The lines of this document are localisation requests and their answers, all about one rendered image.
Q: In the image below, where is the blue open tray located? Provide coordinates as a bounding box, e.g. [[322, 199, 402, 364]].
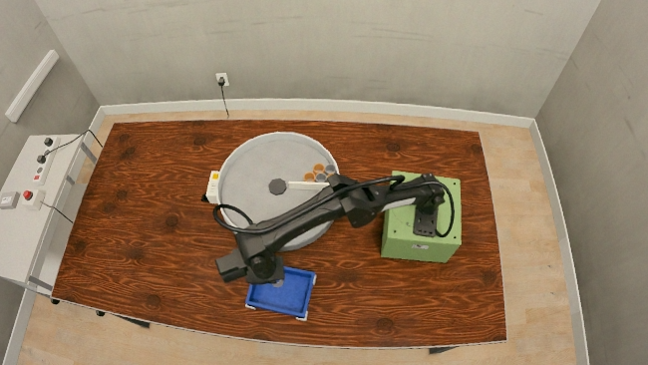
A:
[[245, 266, 315, 318]]

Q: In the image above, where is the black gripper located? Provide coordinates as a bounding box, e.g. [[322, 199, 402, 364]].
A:
[[245, 255, 285, 285]]

